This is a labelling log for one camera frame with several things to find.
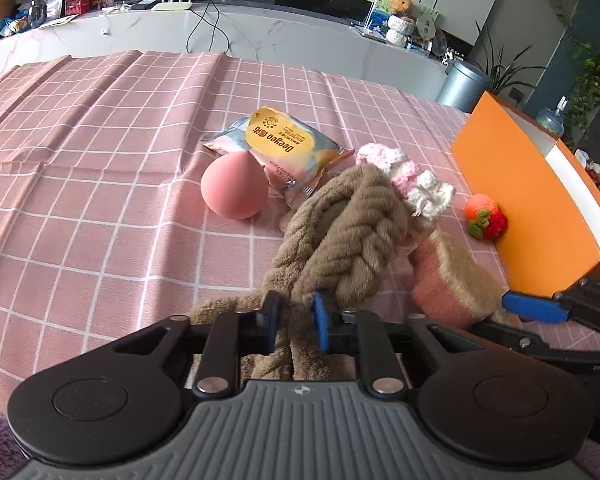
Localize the brown pink plush item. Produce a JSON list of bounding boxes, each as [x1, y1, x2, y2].
[[409, 231, 518, 330]]

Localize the white crocheted pot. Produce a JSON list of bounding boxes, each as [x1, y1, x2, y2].
[[385, 13, 416, 49]]

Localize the pink and white crocheted hat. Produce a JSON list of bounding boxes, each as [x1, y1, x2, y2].
[[355, 142, 456, 221]]

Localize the round paddle fan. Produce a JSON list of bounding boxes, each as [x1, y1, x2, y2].
[[414, 13, 439, 44]]

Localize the orange cardboard box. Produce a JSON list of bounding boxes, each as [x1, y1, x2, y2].
[[451, 91, 600, 299]]

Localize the pink checked tablecloth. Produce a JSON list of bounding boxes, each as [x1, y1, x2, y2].
[[0, 50, 600, 413]]

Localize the blue and green painting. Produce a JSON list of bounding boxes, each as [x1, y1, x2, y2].
[[364, 0, 396, 39]]

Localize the yellow snack packet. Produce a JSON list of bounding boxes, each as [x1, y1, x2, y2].
[[201, 105, 356, 210]]

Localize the silver pedal bin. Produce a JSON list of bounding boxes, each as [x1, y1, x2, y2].
[[434, 58, 494, 114]]

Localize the large water bottle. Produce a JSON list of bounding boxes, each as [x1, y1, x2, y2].
[[536, 95, 569, 137]]

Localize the long-leaved potted plant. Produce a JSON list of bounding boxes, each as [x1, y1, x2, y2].
[[472, 22, 547, 102]]

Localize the orange crocheted fruit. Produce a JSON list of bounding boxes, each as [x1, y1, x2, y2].
[[463, 194, 510, 240]]

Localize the trailing pothos plant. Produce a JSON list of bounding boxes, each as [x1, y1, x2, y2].
[[564, 42, 600, 152]]

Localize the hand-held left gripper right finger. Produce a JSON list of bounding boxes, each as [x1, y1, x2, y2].
[[312, 291, 488, 400]]

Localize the orange tissue box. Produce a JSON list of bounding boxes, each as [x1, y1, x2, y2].
[[582, 157, 600, 189]]

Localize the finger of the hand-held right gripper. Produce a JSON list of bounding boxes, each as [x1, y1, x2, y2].
[[472, 321, 600, 362], [502, 277, 600, 346]]

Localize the white marble television console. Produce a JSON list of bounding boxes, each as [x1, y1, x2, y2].
[[0, 0, 451, 104]]

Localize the black cable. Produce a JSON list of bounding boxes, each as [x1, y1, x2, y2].
[[185, 0, 231, 54]]

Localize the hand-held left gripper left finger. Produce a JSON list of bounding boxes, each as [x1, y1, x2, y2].
[[112, 290, 283, 400]]

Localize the pink egg-shaped sponge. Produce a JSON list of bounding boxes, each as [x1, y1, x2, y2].
[[200, 152, 271, 221]]

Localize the brown plush scarf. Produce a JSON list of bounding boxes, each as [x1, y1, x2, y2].
[[186, 164, 432, 387]]

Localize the blue snack bags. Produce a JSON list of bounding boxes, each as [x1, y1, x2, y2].
[[0, 15, 32, 37]]

